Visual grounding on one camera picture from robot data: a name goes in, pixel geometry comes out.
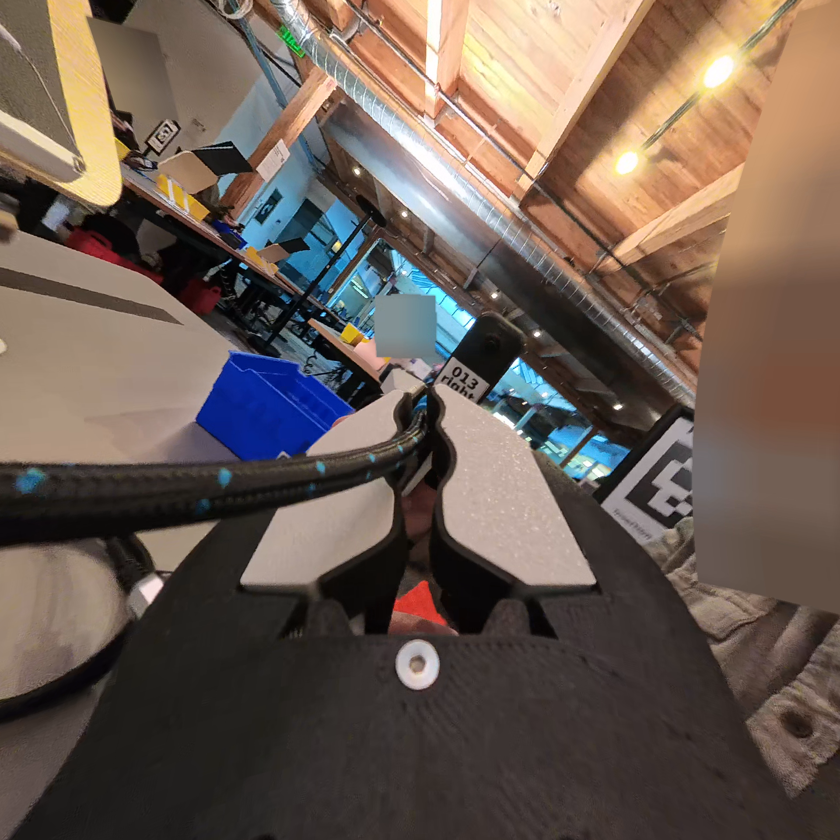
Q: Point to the black floor pole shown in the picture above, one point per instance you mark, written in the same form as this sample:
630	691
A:
322	276

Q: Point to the wooden beam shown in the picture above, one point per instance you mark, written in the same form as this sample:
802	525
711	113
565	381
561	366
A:
282	138

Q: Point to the person's right hand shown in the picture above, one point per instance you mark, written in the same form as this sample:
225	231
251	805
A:
418	512

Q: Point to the blue plastic bin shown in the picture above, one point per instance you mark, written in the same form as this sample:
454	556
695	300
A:
269	407

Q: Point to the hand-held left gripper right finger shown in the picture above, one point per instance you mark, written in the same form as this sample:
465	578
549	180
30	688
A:
512	525

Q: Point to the round ceiling lamp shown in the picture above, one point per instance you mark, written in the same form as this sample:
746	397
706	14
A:
628	162
718	70

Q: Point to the silver ceiling duct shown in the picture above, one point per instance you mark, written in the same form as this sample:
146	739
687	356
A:
499	223

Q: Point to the white bar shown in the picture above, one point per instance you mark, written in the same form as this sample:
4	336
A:
33	145

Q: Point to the red bin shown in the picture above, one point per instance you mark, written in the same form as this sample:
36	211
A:
105	252

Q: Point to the open cardboard box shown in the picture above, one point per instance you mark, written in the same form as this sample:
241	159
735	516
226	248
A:
204	168

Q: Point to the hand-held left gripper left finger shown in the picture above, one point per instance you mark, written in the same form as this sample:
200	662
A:
328	525

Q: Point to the framed marker sign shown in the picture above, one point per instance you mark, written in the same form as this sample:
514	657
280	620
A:
656	479

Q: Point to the long wooden desk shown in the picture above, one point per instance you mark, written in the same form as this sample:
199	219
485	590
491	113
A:
210	230

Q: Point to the wooden desk black legs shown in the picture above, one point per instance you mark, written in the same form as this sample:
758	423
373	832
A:
344	348

